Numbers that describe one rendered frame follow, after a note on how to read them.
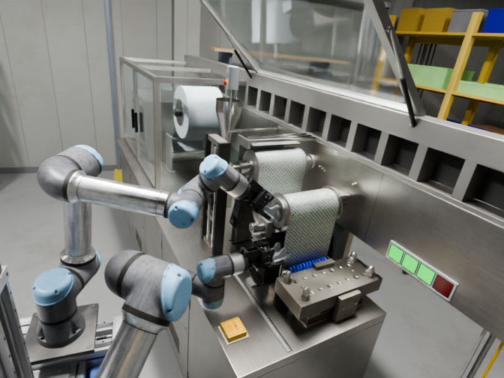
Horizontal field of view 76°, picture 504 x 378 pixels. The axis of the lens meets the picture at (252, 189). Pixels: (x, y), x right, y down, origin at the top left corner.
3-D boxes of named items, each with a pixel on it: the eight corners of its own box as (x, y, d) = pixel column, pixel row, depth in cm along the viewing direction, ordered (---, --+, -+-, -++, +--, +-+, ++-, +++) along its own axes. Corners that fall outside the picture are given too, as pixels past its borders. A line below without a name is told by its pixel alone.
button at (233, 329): (220, 327, 113) (220, 322, 112) (238, 321, 117) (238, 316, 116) (228, 343, 108) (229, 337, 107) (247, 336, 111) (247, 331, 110)
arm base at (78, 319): (31, 352, 106) (26, 331, 102) (42, 318, 119) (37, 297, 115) (83, 343, 111) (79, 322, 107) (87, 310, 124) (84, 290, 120)
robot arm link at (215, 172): (195, 163, 101) (215, 147, 98) (219, 181, 107) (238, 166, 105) (196, 180, 95) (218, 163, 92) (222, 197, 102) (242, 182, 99)
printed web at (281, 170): (235, 242, 161) (244, 145, 140) (274, 233, 172) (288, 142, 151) (276, 293, 131) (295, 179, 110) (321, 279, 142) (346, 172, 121)
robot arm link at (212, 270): (195, 276, 112) (196, 256, 108) (223, 268, 117) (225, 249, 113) (202, 291, 106) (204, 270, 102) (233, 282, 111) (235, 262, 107)
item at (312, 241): (279, 270, 127) (286, 230, 119) (325, 257, 138) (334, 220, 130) (280, 271, 126) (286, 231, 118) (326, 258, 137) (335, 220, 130)
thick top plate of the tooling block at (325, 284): (274, 290, 123) (276, 277, 121) (350, 265, 142) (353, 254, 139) (298, 320, 111) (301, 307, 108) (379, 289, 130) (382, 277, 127)
